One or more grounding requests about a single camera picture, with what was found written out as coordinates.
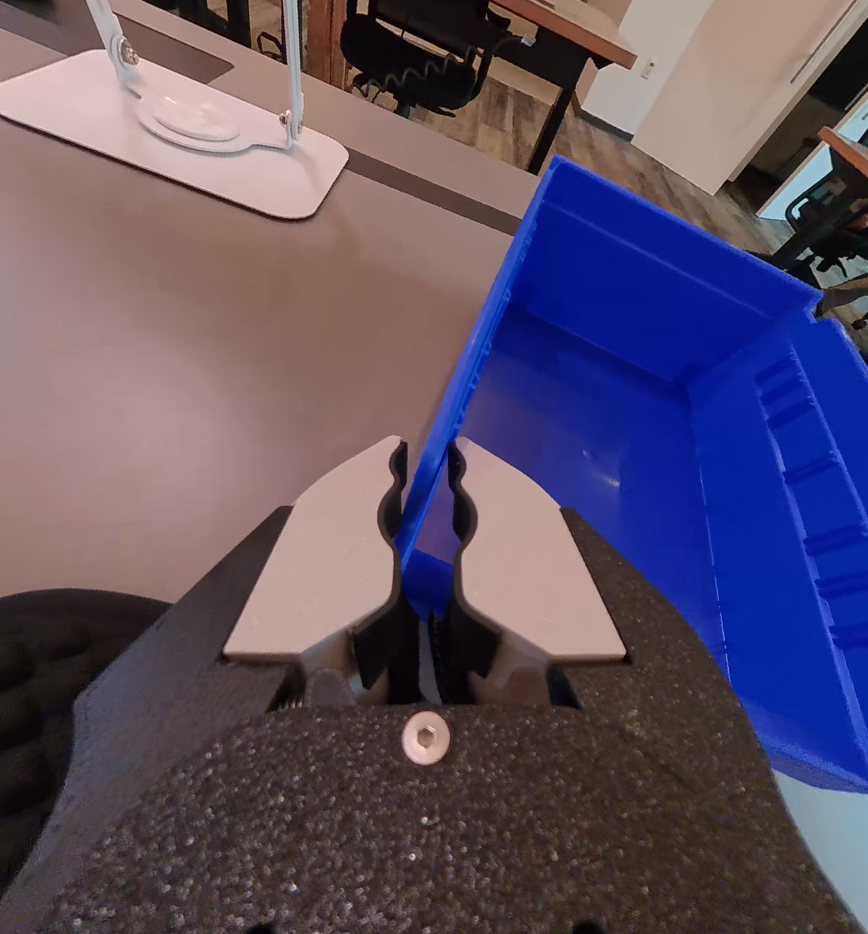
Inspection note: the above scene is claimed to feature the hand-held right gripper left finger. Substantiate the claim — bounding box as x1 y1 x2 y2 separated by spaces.
221 435 410 688

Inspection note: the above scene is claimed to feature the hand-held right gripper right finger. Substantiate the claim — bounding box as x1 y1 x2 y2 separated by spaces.
447 436 629 688

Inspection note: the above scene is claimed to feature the blue plastic bin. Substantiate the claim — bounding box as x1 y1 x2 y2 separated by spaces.
393 153 868 796

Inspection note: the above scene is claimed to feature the wooden top desk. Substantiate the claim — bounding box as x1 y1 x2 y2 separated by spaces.
488 0 639 176
816 126 868 220

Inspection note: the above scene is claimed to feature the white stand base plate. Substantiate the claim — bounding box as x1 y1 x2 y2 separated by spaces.
0 0 350 220

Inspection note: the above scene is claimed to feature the black coiled cable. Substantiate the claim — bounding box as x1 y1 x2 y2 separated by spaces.
372 50 482 94

